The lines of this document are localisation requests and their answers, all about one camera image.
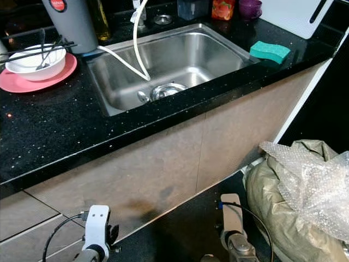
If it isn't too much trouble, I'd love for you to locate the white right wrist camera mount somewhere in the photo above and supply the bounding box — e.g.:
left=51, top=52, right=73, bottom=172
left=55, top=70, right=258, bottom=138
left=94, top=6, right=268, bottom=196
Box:
left=219, top=193, right=243, bottom=246

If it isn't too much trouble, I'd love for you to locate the dark soap container with sponge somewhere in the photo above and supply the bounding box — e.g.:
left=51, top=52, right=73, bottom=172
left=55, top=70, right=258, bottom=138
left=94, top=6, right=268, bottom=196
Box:
left=177, top=0, right=210, bottom=21

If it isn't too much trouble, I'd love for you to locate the black chopstick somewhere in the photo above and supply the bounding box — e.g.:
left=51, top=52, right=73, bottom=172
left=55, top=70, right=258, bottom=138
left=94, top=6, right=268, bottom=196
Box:
left=0, top=43, right=75, bottom=55
left=0, top=45, right=77, bottom=64

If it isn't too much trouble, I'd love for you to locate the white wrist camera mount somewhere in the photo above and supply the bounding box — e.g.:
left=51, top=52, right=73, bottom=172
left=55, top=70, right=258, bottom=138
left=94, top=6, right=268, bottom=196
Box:
left=85, top=205, right=111, bottom=257
left=219, top=193, right=243, bottom=246

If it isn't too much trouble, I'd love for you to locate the brown cabinet front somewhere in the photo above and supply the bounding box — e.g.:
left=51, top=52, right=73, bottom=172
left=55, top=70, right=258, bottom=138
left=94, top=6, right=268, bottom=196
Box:
left=0, top=57, right=333, bottom=257

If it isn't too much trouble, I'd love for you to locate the white bowl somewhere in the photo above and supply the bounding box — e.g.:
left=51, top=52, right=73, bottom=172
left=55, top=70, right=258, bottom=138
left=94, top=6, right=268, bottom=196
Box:
left=5, top=45, right=67, bottom=82

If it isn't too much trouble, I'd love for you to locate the pink plate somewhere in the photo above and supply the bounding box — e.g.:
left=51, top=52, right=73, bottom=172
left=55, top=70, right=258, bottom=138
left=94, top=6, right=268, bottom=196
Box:
left=0, top=52, right=78, bottom=93

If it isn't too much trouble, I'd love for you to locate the white flexible hose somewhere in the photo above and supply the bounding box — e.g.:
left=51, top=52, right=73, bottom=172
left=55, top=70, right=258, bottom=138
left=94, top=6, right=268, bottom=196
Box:
left=97, top=0, right=151, bottom=81

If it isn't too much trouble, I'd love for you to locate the green sponge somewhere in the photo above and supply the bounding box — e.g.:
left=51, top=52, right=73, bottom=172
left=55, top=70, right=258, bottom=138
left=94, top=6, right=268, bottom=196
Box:
left=249, top=41, right=291, bottom=65

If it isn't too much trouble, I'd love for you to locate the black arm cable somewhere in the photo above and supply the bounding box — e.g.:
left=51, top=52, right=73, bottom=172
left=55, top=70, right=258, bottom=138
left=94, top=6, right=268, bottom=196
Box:
left=218, top=201, right=274, bottom=262
left=42, top=212, right=91, bottom=262

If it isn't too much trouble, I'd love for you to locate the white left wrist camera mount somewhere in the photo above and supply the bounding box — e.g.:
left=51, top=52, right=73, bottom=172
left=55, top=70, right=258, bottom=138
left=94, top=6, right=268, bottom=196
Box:
left=85, top=205, right=111, bottom=257

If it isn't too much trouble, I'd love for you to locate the round metal counter fitting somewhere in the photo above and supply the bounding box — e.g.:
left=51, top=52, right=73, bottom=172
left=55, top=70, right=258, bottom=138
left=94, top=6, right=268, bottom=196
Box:
left=154, top=15, right=173, bottom=26

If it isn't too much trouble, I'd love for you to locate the yellow oil bottle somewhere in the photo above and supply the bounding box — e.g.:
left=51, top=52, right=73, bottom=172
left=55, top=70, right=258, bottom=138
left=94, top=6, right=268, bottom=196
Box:
left=90, top=0, right=111, bottom=41

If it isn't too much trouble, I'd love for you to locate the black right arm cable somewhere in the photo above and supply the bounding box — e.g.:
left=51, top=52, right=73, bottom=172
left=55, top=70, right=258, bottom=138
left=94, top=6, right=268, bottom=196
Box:
left=218, top=201, right=274, bottom=262

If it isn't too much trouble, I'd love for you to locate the clear bubble wrap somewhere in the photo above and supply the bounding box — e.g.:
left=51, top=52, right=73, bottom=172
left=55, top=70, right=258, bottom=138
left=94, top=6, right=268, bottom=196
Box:
left=259, top=141, right=349, bottom=227

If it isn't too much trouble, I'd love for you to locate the stainless steel bowl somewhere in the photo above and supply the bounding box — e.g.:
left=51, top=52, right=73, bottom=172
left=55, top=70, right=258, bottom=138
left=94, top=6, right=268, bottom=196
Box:
left=149, top=82, right=189, bottom=102

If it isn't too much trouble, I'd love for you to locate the stainless steel sink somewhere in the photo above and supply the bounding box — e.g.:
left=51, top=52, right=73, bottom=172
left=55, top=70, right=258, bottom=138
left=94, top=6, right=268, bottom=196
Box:
left=86, top=23, right=260, bottom=117

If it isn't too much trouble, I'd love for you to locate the purple cup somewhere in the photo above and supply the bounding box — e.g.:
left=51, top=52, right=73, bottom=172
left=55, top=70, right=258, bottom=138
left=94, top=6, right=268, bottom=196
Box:
left=238, top=0, right=263, bottom=21

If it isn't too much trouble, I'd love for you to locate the faucet wrapped in white cloth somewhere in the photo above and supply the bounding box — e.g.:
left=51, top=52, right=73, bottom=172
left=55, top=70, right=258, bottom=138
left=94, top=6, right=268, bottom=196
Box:
left=131, top=0, right=148, bottom=25

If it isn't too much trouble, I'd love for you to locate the olive sack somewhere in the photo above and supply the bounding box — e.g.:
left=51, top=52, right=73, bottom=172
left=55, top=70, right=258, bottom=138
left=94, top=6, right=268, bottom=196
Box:
left=244, top=139, right=349, bottom=262

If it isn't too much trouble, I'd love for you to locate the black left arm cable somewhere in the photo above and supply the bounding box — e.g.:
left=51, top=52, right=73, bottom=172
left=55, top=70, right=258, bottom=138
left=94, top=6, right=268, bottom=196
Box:
left=42, top=212, right=91, bottom=262

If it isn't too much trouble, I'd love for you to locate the grey canister with red label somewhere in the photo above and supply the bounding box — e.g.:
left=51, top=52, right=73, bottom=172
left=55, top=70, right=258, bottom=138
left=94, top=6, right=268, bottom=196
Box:
left=42, top=0, right=99, bottom=55

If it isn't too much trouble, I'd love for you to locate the steel spoon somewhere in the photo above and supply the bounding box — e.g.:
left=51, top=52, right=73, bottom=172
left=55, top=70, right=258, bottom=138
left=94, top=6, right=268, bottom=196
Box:
left=41, top=36, right=63, bottom=69
left=35, top=28, right=46, bottom=72
left=136, top=90, right=151, bottom=104

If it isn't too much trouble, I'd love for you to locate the white cutting board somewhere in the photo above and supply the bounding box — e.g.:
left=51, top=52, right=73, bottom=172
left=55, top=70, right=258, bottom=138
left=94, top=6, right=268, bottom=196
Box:
left=259, top=0, right=336, bottom=40

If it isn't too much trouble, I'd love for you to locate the red juice carton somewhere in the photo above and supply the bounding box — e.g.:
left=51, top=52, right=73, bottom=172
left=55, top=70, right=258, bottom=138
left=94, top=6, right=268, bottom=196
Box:
left=212, top=0, right=237, bottom=21

